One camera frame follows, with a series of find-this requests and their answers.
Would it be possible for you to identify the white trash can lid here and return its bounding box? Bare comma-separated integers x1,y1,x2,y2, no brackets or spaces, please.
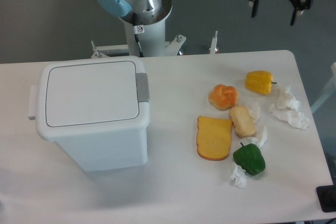
45,61,139,127

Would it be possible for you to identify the white trash can body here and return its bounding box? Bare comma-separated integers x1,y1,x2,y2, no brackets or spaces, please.
29,56,150,172

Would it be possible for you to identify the yellow toy bell pepper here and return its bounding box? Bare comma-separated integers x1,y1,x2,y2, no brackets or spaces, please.
245,70,276,95

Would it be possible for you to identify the large crumpled white tissue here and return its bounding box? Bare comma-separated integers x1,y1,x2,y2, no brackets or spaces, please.
268,86,310,130

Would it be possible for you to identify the orange toy bread roll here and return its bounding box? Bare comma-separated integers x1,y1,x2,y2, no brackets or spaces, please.
208,84,239,111

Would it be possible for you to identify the pale toy bread piece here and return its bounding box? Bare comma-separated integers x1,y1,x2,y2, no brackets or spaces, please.
229,106,256,138

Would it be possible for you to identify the crumpled tissue behind bread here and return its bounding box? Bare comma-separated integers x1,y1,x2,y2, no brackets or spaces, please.
242,102,268,148

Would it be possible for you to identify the orange toy bread slice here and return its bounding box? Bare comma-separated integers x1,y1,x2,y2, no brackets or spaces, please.
196,116,232,161

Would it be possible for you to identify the green toy bell pepper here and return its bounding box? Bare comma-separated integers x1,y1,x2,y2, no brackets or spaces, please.
233,142,266,176

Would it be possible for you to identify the small crumpled white tissue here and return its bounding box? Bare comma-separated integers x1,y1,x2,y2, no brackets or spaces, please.
231,162,247,189

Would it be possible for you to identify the black device at edge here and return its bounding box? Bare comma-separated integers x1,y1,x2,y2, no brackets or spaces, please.
316,185,335,212

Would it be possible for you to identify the white furniture frame right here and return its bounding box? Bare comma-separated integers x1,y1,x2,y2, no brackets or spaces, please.
310,62,335,114

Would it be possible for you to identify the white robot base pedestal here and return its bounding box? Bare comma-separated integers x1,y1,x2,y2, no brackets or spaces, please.
90,20,218,59

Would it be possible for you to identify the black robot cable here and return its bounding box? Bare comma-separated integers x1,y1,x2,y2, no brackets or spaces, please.
131,13,144,58

